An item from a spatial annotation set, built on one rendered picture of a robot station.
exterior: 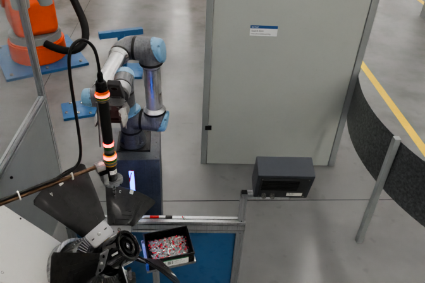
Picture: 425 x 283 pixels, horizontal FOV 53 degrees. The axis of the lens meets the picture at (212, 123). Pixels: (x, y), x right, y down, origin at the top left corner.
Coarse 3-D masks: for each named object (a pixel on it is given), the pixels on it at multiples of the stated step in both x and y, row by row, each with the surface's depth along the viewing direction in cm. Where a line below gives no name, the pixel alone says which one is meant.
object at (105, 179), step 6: (96, 162) 142; (96, 168) 141; (102, 168) 141; (102, 174) 142; (120, 174) 150; (102, 180) 146; (108, 180) 146; (120, 180) 148; (108, 186) 146; (114, 186) 146
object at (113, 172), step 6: (102, 78) 125; (96, 84) 125; (102, 84) 125; (96, 90) 126; (102, 90) 126; (108, 168) 144; (114, 168) 144; (108, 174) 146; (114, 174) 146; (114, 180) 147
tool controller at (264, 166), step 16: (256, 160) 194; (272, 160) 194; (288, 160) 194; (304, 160) 195; (256, 176) 193; (272, 176) 189; (288, 176) 189; (304, 176) 189; (256, 192) 199; (272, 192) 199; (288, 192) 199; (304, 192) 199
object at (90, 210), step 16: (80, 176) 156; (64, 192) 151; (80, 192) 154; (48, 208) 147; (64, 208) 150; (80, 208) 152; (96, 208) 155; (64, 224) 150; (80, 224) 152; (96, 224) 154
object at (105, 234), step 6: (102, 222) 156; (96, 228) 155; (102, 228) 156; (108, 228) 157; (90, 234) 154; (96, 234) 155; (102, 234) 156; (108, 234) 156; (90, 240) 154; (96, 240) 155; (102, 240) 156; (96, 246) 154
